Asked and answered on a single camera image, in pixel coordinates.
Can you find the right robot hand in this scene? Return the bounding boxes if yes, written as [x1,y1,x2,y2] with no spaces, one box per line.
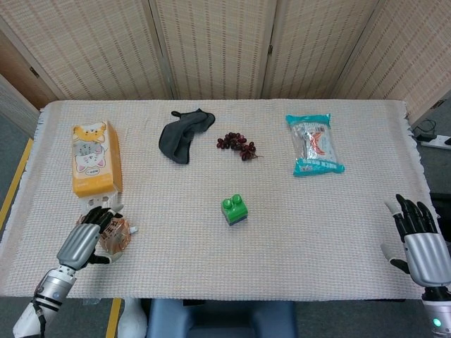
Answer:
[380,193,451,288]

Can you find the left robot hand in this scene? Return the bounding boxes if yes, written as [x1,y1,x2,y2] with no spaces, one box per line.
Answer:
[56,204,125,273]

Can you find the green toy block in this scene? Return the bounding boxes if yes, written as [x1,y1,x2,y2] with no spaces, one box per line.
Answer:
[221,194,250,222]

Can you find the blue toy block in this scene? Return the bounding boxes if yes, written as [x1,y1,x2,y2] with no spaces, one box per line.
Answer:
[225,214,250,227]

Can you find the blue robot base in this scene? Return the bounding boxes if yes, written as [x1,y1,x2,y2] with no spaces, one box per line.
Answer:
[145,299,298,338]

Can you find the brown spout drink pouch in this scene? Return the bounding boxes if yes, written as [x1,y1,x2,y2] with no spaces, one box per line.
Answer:
[75,211,141,256]

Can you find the black furniture piece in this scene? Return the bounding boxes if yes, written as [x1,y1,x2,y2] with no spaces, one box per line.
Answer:
[429,192,451,244]

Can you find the orange cat tissue pack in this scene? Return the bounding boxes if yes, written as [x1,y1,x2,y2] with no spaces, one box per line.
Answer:
[71,120,125,213]

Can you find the white robot torso part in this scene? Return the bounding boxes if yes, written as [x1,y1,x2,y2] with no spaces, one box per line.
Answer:
[118,298,149,338]

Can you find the white power strip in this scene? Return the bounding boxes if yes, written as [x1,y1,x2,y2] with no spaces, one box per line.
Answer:
[419,134,451,151]

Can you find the dark grey cloth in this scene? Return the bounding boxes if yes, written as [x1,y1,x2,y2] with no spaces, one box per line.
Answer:
[158,108,216,165]

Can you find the beige woven tablecloth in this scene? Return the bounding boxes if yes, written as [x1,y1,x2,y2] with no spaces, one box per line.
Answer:
[0,99,442,301]

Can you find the teal snack package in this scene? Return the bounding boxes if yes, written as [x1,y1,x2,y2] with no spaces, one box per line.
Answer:
[285,113,347,178]

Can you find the bunch of red grapes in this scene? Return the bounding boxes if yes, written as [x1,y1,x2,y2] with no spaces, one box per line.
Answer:
[216,132,265,163]

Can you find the woven folding screen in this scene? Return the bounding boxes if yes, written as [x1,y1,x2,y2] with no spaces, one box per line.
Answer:
[0,0,451,126]

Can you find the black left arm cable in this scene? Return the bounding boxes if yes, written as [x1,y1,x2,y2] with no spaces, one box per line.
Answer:
[32,299,48,337]

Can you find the black floor cable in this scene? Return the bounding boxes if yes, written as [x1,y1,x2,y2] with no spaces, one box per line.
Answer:
[411,118,438,139]

